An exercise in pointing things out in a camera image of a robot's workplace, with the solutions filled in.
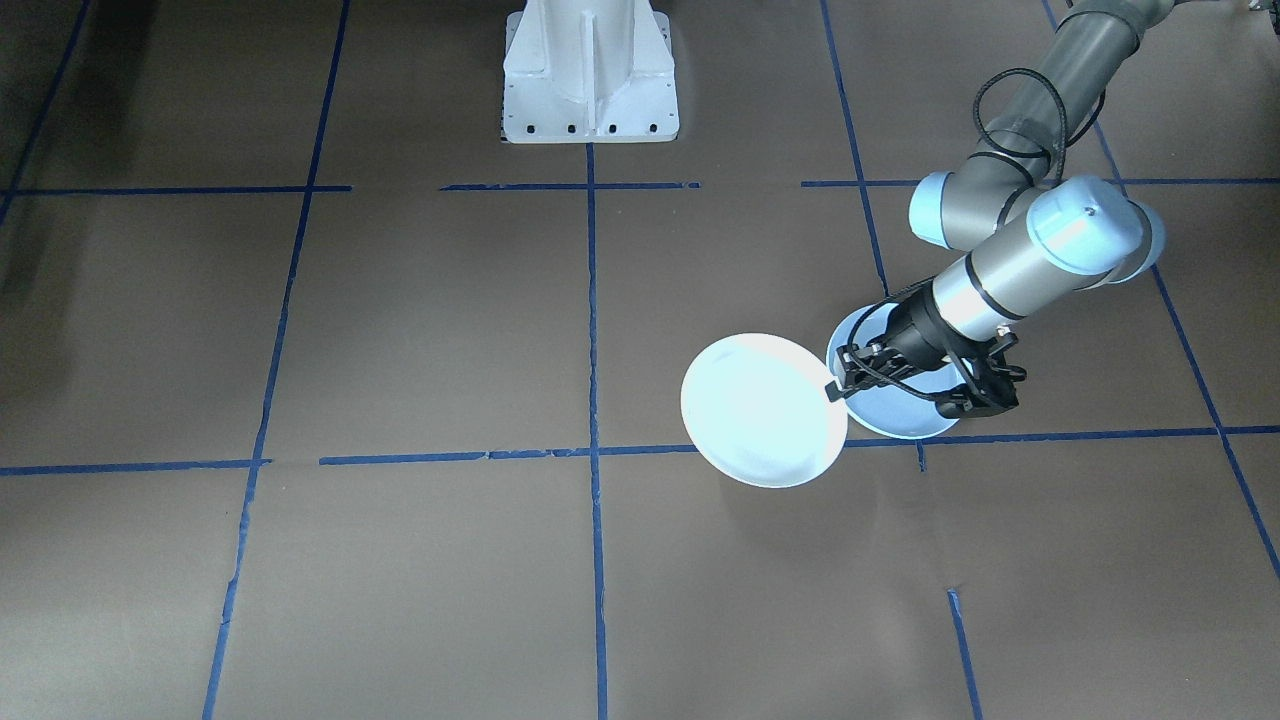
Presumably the light blue round plate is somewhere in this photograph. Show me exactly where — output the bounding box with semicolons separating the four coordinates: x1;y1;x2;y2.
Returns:
825;302;968;442

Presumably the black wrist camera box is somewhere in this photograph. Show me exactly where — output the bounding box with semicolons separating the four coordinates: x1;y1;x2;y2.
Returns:
934;332;1029;420

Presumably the white metal pedestal base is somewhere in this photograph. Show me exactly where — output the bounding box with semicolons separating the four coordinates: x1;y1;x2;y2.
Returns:
501;0;682;145

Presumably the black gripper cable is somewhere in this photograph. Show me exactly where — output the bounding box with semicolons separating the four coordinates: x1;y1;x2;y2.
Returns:
848;67;1074;403

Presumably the white round plate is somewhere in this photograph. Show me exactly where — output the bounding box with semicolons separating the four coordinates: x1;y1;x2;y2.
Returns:
680;332;850;490

